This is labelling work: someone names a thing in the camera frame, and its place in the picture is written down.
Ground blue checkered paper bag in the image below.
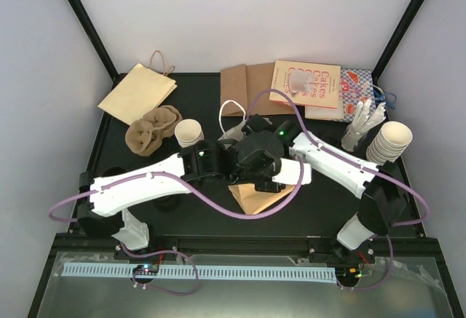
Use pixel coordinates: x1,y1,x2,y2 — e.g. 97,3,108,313
304,67,374,124

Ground stack of black cup lids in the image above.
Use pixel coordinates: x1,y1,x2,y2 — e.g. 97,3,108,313
153,196,181,212

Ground stack of plain paper cups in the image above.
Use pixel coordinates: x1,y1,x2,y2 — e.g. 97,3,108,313
366,121,413,165

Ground orange paper bag white handles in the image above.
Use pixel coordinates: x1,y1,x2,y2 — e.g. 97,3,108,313
218,100,294,215

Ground cup of white straws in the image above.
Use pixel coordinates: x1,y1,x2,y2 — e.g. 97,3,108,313
341,99,386,152

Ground cakes printed paper bag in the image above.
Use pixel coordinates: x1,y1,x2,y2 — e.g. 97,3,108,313
271,60,341,109

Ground stack of pulp cup carriers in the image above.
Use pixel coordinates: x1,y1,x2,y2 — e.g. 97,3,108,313
125,105,183,156

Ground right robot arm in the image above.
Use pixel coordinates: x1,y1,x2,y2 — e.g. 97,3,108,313
241,114,409,262

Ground white slotted cable duct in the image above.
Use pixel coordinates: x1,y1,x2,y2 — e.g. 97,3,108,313
61,263,336,284

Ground stack of white paper cups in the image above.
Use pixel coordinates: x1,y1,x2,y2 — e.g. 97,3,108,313
174,119,204,148

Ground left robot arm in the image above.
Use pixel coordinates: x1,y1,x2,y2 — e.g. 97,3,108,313
76,131,312,259

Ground yellow kraft paper bag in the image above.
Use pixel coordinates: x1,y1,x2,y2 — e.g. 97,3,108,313
98,63,177,125

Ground brown flat paper bag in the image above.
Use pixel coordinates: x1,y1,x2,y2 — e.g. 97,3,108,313
220,63,294,115

